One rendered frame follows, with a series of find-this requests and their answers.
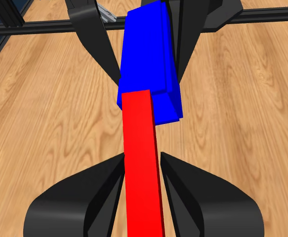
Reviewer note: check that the blue hollow socket block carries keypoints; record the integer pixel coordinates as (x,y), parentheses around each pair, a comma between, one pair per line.
(143,49)

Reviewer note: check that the thin red peg bar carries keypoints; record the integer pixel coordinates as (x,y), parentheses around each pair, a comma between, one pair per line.
(141,160)

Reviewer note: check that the silver metal frame bracket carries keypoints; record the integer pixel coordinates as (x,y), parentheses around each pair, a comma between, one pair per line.
(107,14)

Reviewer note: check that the black table frame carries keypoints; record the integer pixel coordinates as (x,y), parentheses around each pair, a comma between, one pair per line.
(47,26)

